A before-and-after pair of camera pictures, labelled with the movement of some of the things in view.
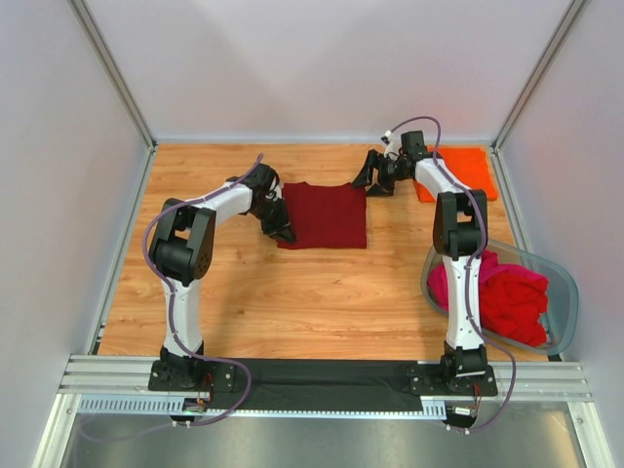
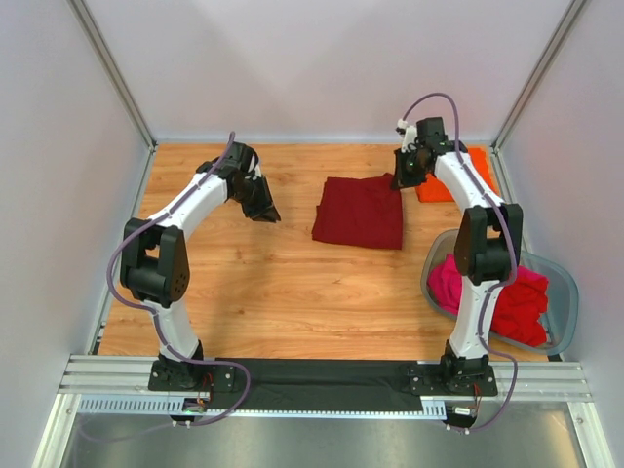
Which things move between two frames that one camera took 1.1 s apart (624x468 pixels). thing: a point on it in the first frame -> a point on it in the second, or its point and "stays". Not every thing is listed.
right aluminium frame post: (574, 8) stays
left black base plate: (192, 375) stays
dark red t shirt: (331, 216) -> (365, 213)
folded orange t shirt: (470, 167) stays
